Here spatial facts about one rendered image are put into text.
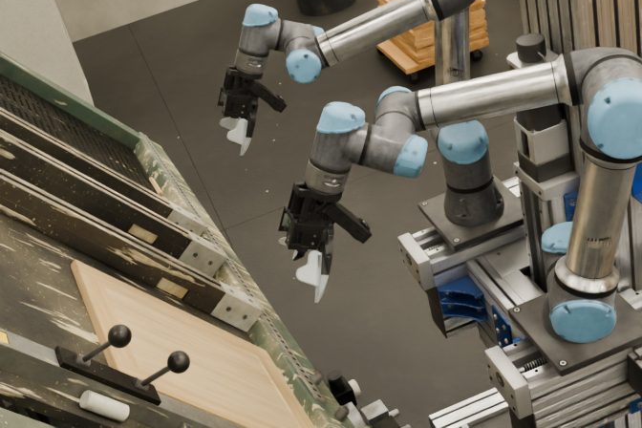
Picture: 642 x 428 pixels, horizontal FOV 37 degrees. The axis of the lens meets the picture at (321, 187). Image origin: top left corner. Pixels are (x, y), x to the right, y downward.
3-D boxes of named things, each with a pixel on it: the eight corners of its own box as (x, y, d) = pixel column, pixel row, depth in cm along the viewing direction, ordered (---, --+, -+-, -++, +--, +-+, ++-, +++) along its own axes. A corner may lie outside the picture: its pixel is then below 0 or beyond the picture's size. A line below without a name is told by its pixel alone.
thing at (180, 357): (143, 401, 165) (194, 371, 158) (125, 395, 162) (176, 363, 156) (145, 381, 167) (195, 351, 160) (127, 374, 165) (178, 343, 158)
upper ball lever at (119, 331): (85, 378, 158) (136, 346, 151) (65, 371, 156) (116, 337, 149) (87, 358, 160) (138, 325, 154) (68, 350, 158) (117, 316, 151)
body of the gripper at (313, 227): (276, 232, 178) (291, 174, 174) (319, 235, 182) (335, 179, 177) (287, 253, 172) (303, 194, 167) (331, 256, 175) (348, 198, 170)
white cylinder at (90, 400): (80, 411, 154) (121, 426, 159) (91, 396, 154) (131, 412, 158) (76, 399, 157) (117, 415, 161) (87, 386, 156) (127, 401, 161)
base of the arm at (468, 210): (487, 184, 251) (482, 152, 246) (515, 211, 238) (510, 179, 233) (435, 204, 249) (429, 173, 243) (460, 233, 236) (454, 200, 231)
